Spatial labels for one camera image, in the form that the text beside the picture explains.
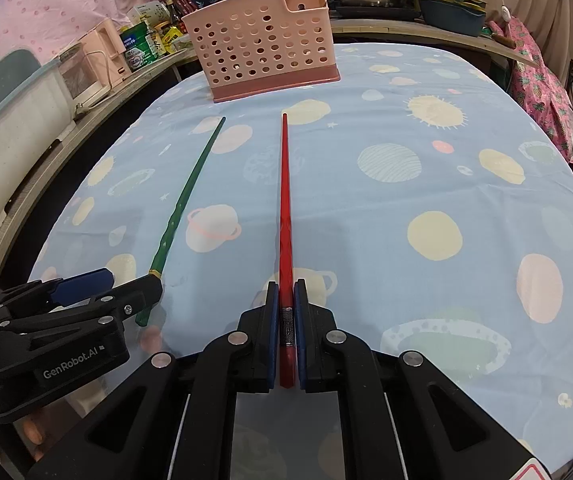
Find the pink dotted cloth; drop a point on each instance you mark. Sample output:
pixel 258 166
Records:
pixel 41 10

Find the blue planet print tablecloth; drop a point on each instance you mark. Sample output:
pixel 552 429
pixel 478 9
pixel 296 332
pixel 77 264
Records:
pixel 366 260

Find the pink floral cloth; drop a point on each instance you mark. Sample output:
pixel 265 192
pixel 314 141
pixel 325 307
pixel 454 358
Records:
pixel 546 90

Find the white plastic storage box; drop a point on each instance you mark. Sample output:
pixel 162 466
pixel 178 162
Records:
pixel 26 105

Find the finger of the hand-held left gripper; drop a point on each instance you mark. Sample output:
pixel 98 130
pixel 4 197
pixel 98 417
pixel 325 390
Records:
pixel 84 282
pixel 141 292

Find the red chopstick grey band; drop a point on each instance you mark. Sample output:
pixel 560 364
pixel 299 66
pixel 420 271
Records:
pixel 285 210

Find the pink kitchen appliance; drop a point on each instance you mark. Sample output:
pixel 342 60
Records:
pixel 101 40

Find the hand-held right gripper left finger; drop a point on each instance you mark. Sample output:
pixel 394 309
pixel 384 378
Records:
pixel 272 335

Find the yellow food packet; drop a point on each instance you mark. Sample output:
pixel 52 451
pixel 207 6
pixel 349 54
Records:
pixel 171 37

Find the pink perforated plastic basket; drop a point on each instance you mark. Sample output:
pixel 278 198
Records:
pixel 276 85

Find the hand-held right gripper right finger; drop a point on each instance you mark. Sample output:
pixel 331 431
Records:
pixel 300 335

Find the person's left hand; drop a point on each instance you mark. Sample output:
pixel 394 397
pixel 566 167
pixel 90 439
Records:
pixel 36 427

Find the green chopstick gold band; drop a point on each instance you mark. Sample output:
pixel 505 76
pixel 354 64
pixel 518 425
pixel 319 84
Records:
pixel 185 195

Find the green canister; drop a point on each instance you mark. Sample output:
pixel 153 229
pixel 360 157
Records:
pixel 139 47

